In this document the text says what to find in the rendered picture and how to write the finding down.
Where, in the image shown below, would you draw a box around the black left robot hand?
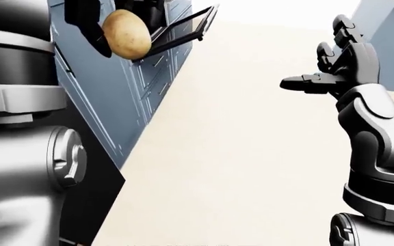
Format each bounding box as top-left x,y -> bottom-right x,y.
64,0 -> 113,59

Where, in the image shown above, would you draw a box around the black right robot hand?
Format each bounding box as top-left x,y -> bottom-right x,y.
279,14 -> 380,104

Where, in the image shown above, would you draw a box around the brown potato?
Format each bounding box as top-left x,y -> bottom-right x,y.
101,9 -> 153,60

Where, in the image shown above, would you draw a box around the black glass oven door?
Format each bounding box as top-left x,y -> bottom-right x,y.
131,3 -> 220,64

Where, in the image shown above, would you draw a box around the blue grey island cabinet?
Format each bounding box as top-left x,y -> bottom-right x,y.
350,0 -> 394,94

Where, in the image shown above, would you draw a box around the blue grey kitchen cabinets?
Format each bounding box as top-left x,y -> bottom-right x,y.
46,0 -> 198,171

